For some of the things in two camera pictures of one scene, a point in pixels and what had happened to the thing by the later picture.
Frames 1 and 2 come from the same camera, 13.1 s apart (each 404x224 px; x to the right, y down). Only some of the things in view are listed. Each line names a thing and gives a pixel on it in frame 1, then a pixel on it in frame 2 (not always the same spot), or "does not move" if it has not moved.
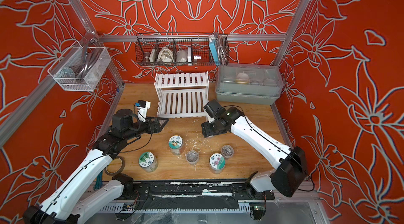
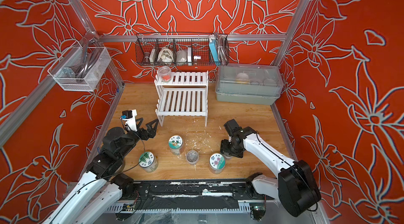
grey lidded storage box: x=248 y=84 does not move
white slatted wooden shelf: x=181 y=95 does not move
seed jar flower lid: x=216 y=163 does not move
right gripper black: x=205 y=130 -> x=223 y=148
